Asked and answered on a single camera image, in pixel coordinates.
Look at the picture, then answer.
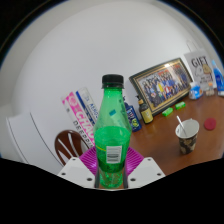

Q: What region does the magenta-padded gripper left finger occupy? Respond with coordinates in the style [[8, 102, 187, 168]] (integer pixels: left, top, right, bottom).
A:
[[57, 147, 100, 189]]

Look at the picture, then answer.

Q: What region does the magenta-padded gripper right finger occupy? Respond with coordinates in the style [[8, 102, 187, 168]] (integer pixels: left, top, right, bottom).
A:
[[123, 147, 166, 189]]

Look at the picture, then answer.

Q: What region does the green plastic drink bottle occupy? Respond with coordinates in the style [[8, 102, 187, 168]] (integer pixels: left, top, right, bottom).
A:
[[93, 74, 133, 190]]

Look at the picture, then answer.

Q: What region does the dark wooden chair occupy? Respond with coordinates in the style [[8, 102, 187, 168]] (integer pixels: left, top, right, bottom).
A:
[[54, 129, 91, 166]]

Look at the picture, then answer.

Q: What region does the camouflage print paper cup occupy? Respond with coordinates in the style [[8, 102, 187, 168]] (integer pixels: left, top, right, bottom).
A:
[[175, 118, 200, 155]]

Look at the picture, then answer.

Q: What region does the dark blue pump bottle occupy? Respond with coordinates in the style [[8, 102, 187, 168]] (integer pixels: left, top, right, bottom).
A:
[[123, 96, 143, 133]]

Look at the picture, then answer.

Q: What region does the pink and white tube box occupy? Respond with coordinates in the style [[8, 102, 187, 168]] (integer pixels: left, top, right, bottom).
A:
[[61, 92, 98, 149]]

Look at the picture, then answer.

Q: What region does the brown bottle yellow label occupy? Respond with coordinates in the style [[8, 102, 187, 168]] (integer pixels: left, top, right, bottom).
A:
[[135, 95, 155, 125]]

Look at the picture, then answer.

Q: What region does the white stirring stick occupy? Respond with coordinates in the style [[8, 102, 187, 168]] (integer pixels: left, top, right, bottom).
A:
[[175, 115, 188, 138]]

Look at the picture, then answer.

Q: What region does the white cabinet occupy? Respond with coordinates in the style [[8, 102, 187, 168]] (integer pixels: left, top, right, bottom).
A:
[[0, 104, 64, 174]]

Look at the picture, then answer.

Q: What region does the small green packet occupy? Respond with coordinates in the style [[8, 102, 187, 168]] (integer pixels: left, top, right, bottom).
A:
[[161, 107, 174, 118], [174, 101, 187, 111]]

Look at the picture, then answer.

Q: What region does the white tube box blue print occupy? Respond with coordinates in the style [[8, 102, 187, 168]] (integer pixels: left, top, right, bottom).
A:
[[75, 87, 101, 124]]

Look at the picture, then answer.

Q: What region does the flat round red coaster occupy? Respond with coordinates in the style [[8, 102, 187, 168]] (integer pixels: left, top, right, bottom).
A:
[[203, 117, 218, 131]]

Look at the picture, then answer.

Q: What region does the framed group photo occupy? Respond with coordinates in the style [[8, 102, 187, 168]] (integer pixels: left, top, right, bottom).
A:
[[128, 57, 194, 117]]

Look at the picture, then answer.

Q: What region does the blue tissue pack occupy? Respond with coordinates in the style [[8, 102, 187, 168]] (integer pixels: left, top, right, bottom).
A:
[[188, 81, 204, 100]]

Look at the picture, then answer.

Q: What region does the white paper gift bag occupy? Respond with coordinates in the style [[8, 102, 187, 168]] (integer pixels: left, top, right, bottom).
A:
[[183, 41, 214, 86]]

